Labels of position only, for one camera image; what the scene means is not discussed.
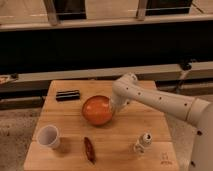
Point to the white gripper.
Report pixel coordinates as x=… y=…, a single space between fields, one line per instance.
x=118 y=103

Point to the orange ceramic bowl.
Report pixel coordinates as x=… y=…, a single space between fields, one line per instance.
x=96 y=110

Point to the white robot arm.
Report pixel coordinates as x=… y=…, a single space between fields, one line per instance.
x=195 y=111

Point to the small white bottle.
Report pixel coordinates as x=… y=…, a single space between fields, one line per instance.
x=142 y=143

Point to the black rectangular block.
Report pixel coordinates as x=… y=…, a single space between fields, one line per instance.
x=67 y=95

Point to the dark red chili pepper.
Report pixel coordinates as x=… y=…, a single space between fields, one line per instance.
x=89 y=150

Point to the white paper cup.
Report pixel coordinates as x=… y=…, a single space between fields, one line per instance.
x=48 y=136

